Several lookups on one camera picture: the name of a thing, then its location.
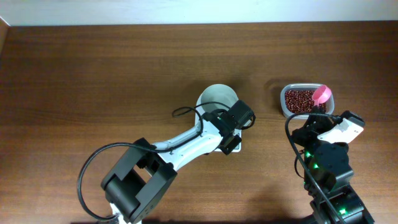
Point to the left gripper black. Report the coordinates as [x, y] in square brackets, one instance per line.
[229, 148]

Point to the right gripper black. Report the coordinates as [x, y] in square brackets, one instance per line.
[319, 123]

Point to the pink measuring scoop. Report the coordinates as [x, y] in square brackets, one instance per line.
[321, 95]

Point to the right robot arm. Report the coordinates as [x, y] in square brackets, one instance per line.
[321, 147]

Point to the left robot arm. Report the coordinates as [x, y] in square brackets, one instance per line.
[141, 177]

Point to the red adzuki beans pile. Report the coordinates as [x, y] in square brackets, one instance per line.
[299, 101]

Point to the clear plastic bean container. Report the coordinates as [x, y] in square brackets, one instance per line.
[295, 86]

